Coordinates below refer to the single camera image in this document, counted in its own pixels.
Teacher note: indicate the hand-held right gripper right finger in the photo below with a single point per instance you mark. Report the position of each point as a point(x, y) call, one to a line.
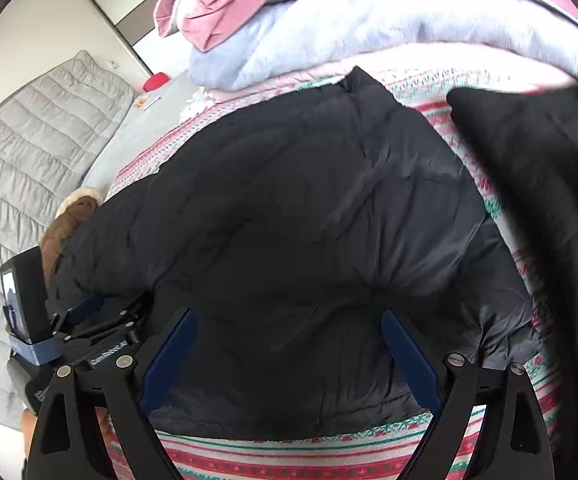
point(411, 360)

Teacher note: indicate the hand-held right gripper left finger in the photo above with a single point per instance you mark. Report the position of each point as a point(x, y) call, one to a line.
point(166, 360)

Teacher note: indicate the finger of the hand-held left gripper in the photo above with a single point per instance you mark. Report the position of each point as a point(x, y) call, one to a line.
point(84, 307)
point(129, 310)

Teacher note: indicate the black padded jacket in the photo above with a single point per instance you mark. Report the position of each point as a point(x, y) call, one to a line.
point(294, 210)

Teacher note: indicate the brown folded garment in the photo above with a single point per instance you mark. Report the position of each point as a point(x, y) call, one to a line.
point(69, 230)

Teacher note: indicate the pink teal patterned blanket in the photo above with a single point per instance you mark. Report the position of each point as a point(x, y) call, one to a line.
point(319, 455)

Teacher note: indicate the grey quilted headboard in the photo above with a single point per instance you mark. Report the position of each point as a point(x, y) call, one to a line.
point(34, 150)

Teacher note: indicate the small white tube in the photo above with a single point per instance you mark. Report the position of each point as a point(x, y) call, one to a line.
point(154, 100)

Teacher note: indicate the small red container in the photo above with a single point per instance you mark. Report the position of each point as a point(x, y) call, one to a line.
point(155, 82)

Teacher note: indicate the light blue fleece blanket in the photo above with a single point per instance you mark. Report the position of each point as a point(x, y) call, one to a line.
point(344, 25)

